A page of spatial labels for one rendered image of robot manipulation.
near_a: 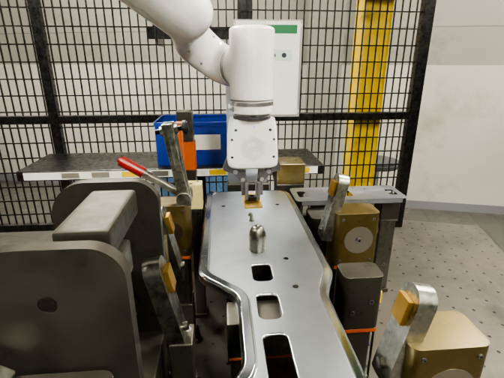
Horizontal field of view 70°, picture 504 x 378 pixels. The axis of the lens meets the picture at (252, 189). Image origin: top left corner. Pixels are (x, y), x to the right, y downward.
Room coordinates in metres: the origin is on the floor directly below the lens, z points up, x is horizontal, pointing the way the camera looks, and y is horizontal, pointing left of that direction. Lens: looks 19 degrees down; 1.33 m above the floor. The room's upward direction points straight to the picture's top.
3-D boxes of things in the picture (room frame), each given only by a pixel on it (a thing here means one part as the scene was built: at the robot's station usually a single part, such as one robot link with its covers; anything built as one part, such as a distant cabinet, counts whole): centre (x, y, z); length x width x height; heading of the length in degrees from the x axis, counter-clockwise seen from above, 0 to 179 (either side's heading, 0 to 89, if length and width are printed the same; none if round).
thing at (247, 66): (0.72, 0.00, 1.32); 0.09 x 0.08 x 0.13; 38
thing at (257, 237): (0.59, -0.01, 1.02); 0.03 x 0.03 x 0.07
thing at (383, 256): (0.90, -0.36, 0.84); 0.05 x 0.05 x 0.29; 5
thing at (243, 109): (0.72, 0.00, 1.24); 0.09 x 0.08 x 0.03; 95
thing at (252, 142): (0.72, 0.00, 1.18); 0.10 x 0.07 x 0.11; 95
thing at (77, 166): (1.13, 0.24, 1.01); 0.90 x 0.22 x 0.03; 95
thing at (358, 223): (0.68, -0.22, 0.87); 0.12 x 0.07 x 0.35; 95
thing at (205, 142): (1.14, 0.14, 1.09); 0.30 x 0.17 x 0.13; 94
